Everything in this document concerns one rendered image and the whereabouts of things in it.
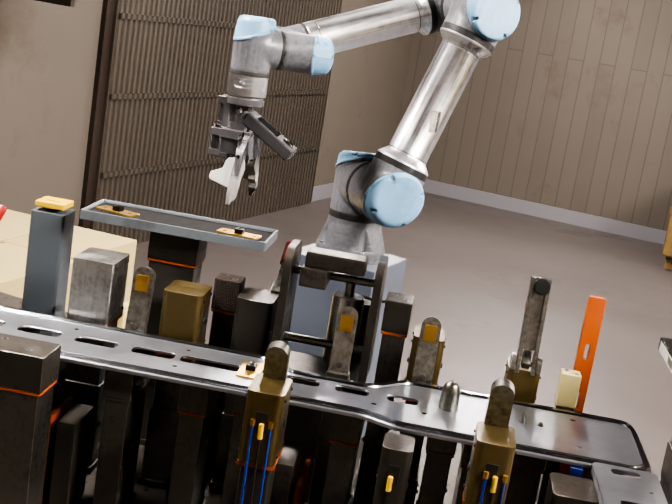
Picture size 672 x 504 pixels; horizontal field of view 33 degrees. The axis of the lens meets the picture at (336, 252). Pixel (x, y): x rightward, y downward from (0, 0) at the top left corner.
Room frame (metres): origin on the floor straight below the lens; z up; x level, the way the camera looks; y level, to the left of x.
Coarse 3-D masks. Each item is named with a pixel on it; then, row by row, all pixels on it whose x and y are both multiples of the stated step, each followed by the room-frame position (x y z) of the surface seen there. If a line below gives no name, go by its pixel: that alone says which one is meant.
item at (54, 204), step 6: (42, 198) 2.24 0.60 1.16; (48, 198) 2.24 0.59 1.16; (54, 198) 2.25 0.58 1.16; (60, 198) 2.26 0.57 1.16; (36, 204) 2.21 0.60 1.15; (42, 204) 2.21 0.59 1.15; (48, 204) 2.21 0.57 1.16; (54, 204) 2.21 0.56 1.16; (60, 204) 2.21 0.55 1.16; (66, 204) 2.22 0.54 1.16; (72, 204) 2.25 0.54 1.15; (54, 210) 2.22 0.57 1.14; (60, 210) 2.24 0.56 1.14
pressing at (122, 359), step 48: (48, 336) 1.87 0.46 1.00; (96, 336) 1.91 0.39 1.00; (144, 336) 1.95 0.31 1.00; (192, 384) 1.77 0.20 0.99; (240, 384) 1.78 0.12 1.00; (336, 384) 1.86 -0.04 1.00; (384, 384) 1.89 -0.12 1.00; (432, 432) 1.72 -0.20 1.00; (528, 432) 1.78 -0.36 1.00; (576, 432) 1.81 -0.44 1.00; (624, 432) 1.85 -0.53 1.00
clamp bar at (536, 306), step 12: (540, 288) 1.94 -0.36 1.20; (528, 300) 1.97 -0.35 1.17; (540, 300) 1.97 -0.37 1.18; (528, 312) 1.96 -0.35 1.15; (540, 312) 1.97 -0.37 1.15; (528, 324) 1.97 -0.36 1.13; (540, 324) 1.96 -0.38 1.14; (528, 336) 1.97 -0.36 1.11; (540, 336) 1.95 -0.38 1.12; (528, 348) 1.96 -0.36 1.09; (516, 360) 1.95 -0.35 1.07; (516, 372) 1.95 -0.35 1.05
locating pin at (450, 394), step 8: (448, 384) 1.82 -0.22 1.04; (456, 384) 1.82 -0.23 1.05; (448, 392) 1.82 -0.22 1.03; (456, 392) 1.82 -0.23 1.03; (440, 400) 1.83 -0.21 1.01; (448, 400) 1.82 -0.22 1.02; (456, 400) 1.82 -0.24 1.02; (440, 408) 1.82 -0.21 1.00; (448, 408) 1.81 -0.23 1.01; (456, 408) 1.82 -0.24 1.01
